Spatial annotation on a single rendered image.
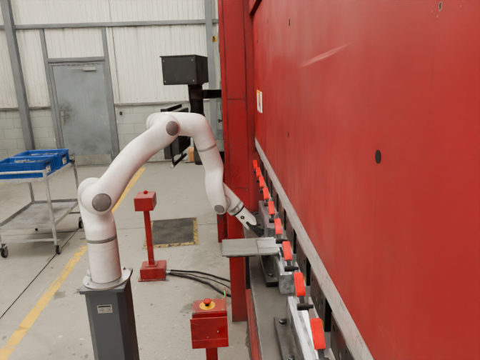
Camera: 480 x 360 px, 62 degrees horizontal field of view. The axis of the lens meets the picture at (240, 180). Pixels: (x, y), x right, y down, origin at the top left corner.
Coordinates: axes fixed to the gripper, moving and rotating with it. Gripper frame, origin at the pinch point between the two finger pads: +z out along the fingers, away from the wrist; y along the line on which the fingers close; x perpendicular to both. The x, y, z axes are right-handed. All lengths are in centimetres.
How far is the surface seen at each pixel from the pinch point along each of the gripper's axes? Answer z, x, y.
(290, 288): 19.9, 2.4, -25.3
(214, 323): 7.3, 35.5, -30.1
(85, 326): 0, 166, 90
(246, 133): -27, -23, 85
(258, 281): 13.6, 13.7, -13.4
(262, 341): 12, 16, -57
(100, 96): -201, 181, 681
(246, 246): 0.8, 9.4, -1.5
